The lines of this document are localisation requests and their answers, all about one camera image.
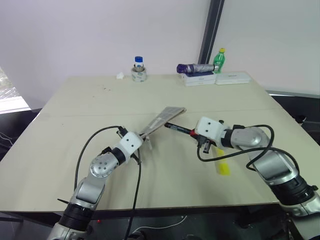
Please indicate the white box with blue edge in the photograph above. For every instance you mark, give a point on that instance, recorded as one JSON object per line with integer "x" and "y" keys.
{"x": 200, "y": 80}

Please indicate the dark grey wall pillar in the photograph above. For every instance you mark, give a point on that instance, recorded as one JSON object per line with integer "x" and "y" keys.
{"x": 211, "y": 30}

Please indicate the clear bottle with blue cap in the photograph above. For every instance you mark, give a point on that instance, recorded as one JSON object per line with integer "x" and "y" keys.
{"x": 138, "y": 62}

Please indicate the flat white box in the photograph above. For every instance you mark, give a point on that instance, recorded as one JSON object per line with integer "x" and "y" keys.
{"x": 232, "y": 78}

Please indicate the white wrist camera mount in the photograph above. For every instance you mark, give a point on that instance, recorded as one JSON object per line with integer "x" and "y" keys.
{"x": 130, "y": 144}
{"x": 208, "y": 128}

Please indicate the black marker with red cap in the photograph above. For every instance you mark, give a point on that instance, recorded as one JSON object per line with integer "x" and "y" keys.
{"x": 178, "y": 128}

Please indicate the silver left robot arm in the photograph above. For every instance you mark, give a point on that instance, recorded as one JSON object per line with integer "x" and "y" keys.
{"x": 100, "y": 167}

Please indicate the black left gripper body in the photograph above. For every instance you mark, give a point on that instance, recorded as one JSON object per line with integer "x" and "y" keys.
{"x": 137, "y": 158}

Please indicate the black equipment beside table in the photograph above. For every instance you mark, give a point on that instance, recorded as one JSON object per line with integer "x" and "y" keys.
{"x": 300, "y": 110}

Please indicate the yellow highlighter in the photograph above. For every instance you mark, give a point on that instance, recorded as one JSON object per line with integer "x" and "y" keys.
{"x": 223, "y": 167}

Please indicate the crumpled white tissue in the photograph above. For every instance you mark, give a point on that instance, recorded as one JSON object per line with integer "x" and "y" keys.
{"x": 120, "y": 75}

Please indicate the folded purple umbrella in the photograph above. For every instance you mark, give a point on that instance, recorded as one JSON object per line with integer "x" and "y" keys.
{"x": 195, "y": 67}

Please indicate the green plastic bottle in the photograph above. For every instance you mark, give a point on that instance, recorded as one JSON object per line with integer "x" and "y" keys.
{"x": 219, "y": 58}

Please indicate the grid pattern zipper pouch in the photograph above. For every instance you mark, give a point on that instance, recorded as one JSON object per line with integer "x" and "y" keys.
{"x": 165, "y": 117}

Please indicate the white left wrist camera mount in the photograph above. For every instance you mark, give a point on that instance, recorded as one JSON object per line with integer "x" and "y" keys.
{"x": 130, "y": 144}

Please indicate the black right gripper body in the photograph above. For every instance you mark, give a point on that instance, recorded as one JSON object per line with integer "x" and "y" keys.
{"x": 206, "y": 147}

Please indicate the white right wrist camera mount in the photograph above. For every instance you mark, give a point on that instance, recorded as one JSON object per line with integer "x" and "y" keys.
{"x": 208, "y": 128}

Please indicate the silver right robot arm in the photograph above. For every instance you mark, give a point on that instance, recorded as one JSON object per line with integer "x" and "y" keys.
{"x": 250, "y": 137}

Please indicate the bright window pane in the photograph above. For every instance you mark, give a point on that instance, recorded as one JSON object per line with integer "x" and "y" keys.
{"x": 10, "y": 92}

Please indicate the white tape roll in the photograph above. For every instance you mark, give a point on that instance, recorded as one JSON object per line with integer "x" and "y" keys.
{"x": 138, "y": 77}

